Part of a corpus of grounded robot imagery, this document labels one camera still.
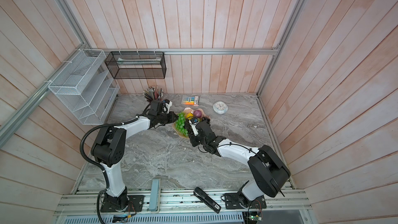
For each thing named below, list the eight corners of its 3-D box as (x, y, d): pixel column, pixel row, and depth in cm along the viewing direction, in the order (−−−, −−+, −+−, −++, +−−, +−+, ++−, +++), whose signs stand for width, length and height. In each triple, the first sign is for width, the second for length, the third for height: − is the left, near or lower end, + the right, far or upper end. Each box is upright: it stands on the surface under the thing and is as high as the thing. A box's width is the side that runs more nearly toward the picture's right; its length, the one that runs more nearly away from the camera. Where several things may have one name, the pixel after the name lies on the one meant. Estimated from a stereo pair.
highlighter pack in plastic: (181, 106, 116) (181, 104, 114) (181, 97, 122) (181, 95, 120) (199, 106, 116) (199, 104, 114) (199, 97, 122) (199, 95, 120)
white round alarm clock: (213, 114, 110) (213, 111, 108) (212, 103, 116) (212, 101, 114) (228, 114, 110) (228, 111, 108) (226, 103, 116) (227, 101, 114)
